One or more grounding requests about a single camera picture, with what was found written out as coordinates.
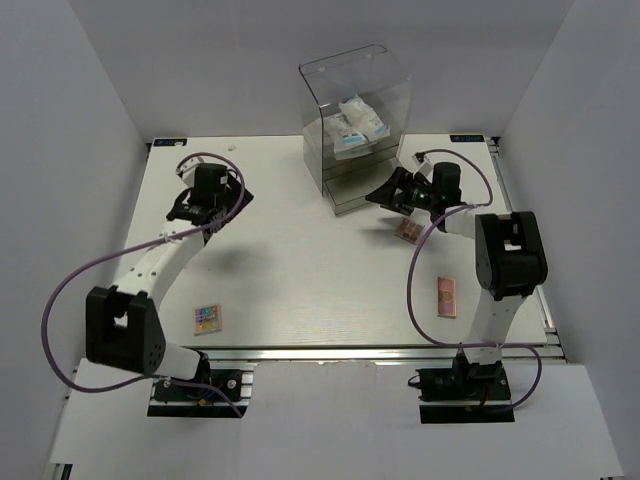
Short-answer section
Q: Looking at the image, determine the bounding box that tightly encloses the clear acrylic drawer organizer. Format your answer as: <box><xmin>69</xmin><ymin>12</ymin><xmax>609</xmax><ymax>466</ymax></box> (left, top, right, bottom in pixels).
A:
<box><xmin>298</xmin><ymin>44</ymin><xmax>412</xmax><ymax>215</ymax></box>

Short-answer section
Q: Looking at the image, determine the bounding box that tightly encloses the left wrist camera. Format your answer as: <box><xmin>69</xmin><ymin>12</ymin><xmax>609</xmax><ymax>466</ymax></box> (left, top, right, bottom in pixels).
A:
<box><xmin>176</xmin><ymin>158</ymin><xmax>200</xmax><ymax>188</ymax></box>

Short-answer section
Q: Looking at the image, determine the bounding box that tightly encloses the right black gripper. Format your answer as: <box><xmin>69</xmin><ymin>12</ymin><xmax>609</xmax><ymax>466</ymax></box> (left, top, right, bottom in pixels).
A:
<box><xmin>366</xmin><ymin>167</ymin><xmax>439</xmax><ymax>216</ymax></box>

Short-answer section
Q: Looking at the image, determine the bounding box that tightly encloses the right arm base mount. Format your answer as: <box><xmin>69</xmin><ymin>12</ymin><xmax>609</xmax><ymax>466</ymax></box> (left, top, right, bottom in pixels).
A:
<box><xmin>407</xmin><ymin>368</ymin><xmax>515</xmax><ymax>425</ymax></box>

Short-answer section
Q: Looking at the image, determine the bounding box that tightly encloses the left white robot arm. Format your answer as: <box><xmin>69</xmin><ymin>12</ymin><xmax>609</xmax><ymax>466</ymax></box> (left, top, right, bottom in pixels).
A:
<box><xmin>85</xmin><ymin>163</ymin><xmax>253</xmax><ymax>399</ymax></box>

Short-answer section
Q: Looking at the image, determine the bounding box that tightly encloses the white wipes pack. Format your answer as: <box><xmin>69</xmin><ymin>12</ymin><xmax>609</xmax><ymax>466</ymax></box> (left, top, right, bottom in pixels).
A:
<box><xmin>338</xmin><ymin>95</ymin><xmax>390</xmax><ymax>142</ymax></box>
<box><xmin>324</xmin><ymin>113</ymin><xmax>369</xmax><ymax>160</ymax></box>

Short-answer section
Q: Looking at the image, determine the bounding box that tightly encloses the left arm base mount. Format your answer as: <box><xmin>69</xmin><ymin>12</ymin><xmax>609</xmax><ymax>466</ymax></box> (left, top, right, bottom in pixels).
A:
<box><xmin>147</xmin><ymin>368</ymin><xmax>253</xmax><ymax>419</ymax></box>

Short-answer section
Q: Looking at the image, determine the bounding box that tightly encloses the left blue table label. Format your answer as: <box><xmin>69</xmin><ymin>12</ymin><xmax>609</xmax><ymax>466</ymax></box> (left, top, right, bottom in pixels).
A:
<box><xmin>152</xmin><ymin>138</ymin><xmax>187</xmax><ymax>148</ymax></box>

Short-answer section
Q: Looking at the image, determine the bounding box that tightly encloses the aluminium table rail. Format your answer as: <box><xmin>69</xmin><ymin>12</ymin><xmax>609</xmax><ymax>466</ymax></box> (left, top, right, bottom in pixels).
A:
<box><xmin>92</xmin><ymin>344</ymin><xmax>566</xmax><ymax>364</ymax></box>

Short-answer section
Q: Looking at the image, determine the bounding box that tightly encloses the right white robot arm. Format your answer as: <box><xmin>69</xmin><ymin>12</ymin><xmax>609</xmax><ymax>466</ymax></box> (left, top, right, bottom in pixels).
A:
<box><xmin>366</xmin><ymin>162</ymin><xmax>548</xmax><ymax>399</ymax></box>

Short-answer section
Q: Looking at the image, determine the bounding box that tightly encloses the blue table label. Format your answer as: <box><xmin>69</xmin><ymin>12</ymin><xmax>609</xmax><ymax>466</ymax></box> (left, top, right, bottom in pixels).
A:
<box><xmin>152</xmin><ymin>138</ymin><xmax>187</xmax><ymax>148</ymax></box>
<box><xmin>449</xmin><ymin>134</ymin><xmax>485</xmax><ymax>143</ymax></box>

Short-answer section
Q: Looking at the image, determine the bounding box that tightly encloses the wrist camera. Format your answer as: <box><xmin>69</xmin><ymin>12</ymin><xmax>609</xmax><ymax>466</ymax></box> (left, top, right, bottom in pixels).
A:
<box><xmin>412</xmin><ymin>152</ymin><xmax>433</xmax><ymax>177</ymax></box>
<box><xmin>176</xmin><ymin>158</ymin><xmax>200</xmax><ymax>188</ymax></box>

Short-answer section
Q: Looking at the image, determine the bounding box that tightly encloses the long pink blush palette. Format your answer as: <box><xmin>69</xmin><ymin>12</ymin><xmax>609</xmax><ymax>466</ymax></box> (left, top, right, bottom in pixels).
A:
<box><xmin>437</xmin><ymin>277</ymin><xmax>457</xmax><ymax>318</ymax></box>

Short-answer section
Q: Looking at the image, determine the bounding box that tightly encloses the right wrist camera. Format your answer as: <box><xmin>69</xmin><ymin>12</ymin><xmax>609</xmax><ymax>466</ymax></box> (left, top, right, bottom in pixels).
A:
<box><xmin>412</xmin><ymin>152</ymin><xmax>433</xmax><ymax>177</ymax></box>

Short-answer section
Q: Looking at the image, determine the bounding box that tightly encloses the right blue table label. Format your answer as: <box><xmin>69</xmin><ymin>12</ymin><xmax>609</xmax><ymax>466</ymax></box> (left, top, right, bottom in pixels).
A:
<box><xmin>449</xmin><ymin>134</ymin><xmax>485</xmax><ymax>143</ymax></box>

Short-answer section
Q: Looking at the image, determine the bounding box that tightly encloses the colourful eyeshadow palette left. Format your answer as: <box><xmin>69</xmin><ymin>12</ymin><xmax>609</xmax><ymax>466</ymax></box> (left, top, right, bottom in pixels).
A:
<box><xmin>194</xmin><ymin>304</ymin><xmax>222</xmax><ymax>336</ymax></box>

